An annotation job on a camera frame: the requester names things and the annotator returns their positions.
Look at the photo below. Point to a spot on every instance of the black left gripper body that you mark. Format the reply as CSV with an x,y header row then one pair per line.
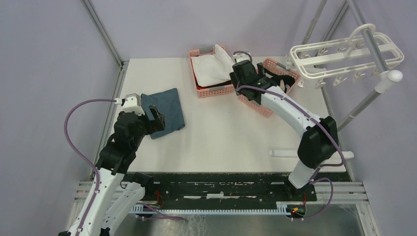
x,y
145,129

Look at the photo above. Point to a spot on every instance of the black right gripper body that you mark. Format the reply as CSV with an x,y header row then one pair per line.
x,y
254,70

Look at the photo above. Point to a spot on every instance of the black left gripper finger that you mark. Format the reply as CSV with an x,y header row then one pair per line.
x,y
155,113
157,125

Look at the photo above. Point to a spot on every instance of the white clip hanger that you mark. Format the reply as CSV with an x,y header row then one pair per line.
x,y
341,57

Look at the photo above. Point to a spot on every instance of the black underwear beige waistband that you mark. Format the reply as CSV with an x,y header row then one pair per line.
x,y
285,82

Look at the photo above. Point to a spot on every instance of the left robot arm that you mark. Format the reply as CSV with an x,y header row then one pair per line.
x,y
100,217

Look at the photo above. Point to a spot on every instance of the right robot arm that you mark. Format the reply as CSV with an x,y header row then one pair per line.
x,y
269,89

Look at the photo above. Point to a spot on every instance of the pink basket with underwear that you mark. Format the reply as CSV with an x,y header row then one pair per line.
x,y
272,66

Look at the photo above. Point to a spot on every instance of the folded blue-grey cloth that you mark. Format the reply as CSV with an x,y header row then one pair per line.
x,y
168,104

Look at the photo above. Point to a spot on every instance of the white crumpled cloth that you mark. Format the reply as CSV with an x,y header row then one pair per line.
x,y
212,69

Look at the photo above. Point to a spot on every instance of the pink basket with white cloth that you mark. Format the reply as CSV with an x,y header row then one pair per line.
x,y
215,90

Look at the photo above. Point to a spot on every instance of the metal drying rack stand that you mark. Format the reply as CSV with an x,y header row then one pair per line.
x,y
387,78

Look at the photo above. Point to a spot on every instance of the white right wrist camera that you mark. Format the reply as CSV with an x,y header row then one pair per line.
x,y
238,57

